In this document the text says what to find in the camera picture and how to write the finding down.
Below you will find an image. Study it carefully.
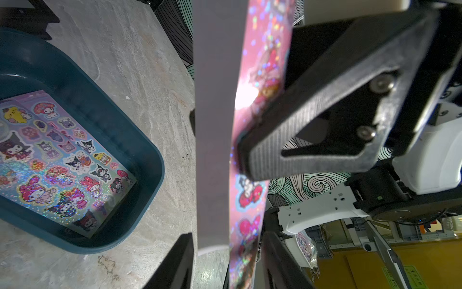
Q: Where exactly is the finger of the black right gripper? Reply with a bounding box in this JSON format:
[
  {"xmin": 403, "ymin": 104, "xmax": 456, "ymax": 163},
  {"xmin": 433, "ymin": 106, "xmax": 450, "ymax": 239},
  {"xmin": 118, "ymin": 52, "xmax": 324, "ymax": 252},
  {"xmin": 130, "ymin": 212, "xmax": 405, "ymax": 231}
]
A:
[{"xmin": 237, "ymin": 9, "xmax": 440, "ymax": 181}]

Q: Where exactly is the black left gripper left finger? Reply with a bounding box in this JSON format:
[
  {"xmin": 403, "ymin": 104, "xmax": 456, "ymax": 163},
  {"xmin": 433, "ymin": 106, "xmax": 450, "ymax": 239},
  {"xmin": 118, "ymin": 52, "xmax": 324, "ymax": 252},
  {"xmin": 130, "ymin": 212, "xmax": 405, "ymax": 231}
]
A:
[{"xmin": 143, "ymin": 232, "xmax": 194, "ymax": 289}]

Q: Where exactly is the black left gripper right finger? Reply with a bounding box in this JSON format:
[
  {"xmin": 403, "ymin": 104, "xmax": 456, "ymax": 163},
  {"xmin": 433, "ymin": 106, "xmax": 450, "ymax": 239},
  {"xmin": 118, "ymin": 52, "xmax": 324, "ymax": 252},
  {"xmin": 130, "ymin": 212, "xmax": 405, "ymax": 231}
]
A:
[{"xmin": 261, "ymin": 232, "xmax": 314, "ymax": 289}]

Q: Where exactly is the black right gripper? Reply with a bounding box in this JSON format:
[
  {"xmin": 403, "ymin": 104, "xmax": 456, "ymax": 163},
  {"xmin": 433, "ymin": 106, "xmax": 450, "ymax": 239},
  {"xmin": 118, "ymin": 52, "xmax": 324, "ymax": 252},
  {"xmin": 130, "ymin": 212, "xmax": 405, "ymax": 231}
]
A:
[{"xmin": 393, "ymin": 1, "xmax": 462, "ymax": 155}]

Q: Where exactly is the lilac small sticker sheet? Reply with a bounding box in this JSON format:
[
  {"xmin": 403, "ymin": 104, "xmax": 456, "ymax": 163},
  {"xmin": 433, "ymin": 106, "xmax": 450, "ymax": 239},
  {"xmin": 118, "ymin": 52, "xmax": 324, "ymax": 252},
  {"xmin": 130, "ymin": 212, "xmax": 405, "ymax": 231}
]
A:
[{"xmin": 1, "ymin": 90, "xmax": 137, "ymax": 238}]

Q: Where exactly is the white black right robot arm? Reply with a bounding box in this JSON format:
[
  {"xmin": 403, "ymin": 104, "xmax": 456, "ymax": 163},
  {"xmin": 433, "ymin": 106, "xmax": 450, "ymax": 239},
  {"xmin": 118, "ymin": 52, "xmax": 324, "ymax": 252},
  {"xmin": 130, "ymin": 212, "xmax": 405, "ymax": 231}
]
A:
[{"xmin": 238, "ymin": 1, "xmax": 462, "ymax": 237}]

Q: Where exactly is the teal plastic storage box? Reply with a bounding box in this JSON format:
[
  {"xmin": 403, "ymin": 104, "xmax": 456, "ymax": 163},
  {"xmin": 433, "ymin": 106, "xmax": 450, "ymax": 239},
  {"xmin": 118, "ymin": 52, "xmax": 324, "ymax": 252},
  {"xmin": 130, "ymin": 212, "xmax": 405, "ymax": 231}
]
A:
[{"xmin": 1, "ymin": 28, "xmax": 165, "ymax": 254}]

